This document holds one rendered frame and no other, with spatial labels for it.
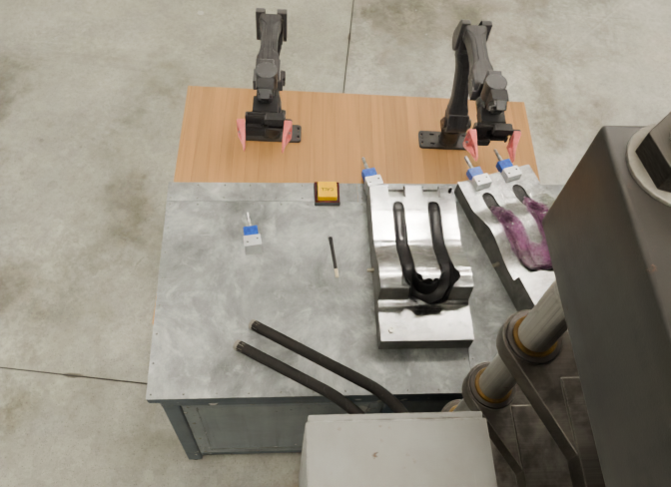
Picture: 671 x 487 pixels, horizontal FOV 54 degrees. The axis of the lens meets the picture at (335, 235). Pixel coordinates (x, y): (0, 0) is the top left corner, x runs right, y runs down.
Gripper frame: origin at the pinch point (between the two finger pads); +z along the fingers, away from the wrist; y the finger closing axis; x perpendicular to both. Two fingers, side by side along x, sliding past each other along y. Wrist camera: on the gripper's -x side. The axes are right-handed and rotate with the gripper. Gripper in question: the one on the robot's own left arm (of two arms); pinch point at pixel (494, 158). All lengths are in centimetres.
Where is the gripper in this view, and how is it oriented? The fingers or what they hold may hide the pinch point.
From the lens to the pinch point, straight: 179.1
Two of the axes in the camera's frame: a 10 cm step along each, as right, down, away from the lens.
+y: 10.0, 0.3, 0.6
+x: -0.7, 5.1, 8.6
